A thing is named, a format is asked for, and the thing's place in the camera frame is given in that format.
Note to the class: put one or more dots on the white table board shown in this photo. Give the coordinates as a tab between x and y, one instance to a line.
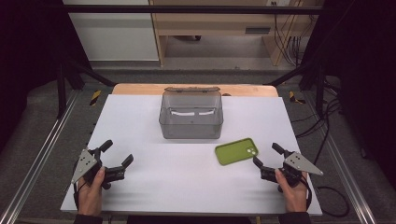
174	183

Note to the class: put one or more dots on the person's left hand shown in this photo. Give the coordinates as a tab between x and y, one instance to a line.
90	196

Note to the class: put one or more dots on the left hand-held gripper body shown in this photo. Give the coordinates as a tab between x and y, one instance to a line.
83	165

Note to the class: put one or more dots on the aluminium floor rail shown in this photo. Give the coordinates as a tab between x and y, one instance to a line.
40	155
345	174

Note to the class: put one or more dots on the black horizontal frame bar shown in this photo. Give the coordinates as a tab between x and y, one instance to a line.
186	9

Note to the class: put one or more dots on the white cabinet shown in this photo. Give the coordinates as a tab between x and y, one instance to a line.
115	34

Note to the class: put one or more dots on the yellow black tape strip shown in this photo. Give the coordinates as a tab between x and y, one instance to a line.
293	97
95	97

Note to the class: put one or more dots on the green phone case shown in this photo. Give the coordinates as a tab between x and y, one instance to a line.
233	152

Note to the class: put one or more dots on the grey transparent storage box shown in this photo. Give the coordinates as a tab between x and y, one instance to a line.
190	126

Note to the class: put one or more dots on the wooden table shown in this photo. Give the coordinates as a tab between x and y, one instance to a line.
140	89

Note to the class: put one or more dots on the light wooden desk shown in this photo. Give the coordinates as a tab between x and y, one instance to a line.
211	23

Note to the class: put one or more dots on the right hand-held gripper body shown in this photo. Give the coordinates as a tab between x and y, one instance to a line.
297	163

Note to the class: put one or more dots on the black curtain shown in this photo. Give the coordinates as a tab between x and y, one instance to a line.
28	62
367	77

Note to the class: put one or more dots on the black frame stand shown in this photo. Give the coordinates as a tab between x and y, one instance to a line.
320	90
61	93

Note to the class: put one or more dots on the person's right hand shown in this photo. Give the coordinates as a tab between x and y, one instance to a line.
295	197

